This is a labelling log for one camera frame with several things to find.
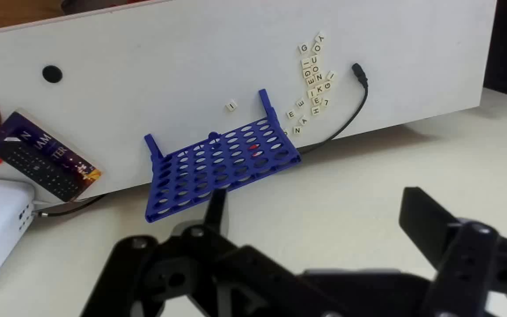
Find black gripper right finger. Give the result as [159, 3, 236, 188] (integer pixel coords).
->
[398, 185, 507, 317]

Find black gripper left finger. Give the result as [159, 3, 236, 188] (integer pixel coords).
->
[80, 186, 326, 317]

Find blue connect four gameboard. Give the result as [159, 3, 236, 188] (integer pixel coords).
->
[143, 88, 303, 223]

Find black remote control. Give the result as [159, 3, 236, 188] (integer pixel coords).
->
[0, 135, 87, 199]

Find thin dark speaker cable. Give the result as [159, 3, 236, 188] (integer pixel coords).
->
[34, 194, 110, 220]

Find black cable with plug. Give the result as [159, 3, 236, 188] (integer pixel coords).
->
[296, 61, 372, 157]

